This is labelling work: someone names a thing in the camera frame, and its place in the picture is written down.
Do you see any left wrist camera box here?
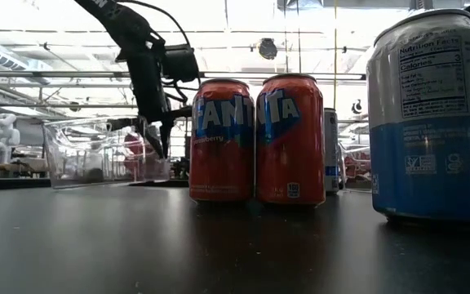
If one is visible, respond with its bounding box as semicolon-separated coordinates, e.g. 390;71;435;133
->
161;42;201;83

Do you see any tall slim silver can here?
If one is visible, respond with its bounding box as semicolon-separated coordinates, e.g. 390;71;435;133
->
323;107;341;194

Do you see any white robot statue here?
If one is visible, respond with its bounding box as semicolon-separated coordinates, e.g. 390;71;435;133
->
0;113;22;165

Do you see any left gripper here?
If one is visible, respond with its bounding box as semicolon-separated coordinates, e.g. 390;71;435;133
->
108;42;194;161

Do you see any long horizontal ceiling rail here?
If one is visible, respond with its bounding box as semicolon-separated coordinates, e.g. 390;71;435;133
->
0;69;367;82

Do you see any red Fanta soda can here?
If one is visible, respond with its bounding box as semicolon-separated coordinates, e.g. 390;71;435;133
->
188;78;256;204
255;73;326;207

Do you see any silver and blue soda can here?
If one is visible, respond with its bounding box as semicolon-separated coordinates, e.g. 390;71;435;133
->
366;8;470;226

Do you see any black workbench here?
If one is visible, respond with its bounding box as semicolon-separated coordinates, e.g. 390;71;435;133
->
0;176;52;192

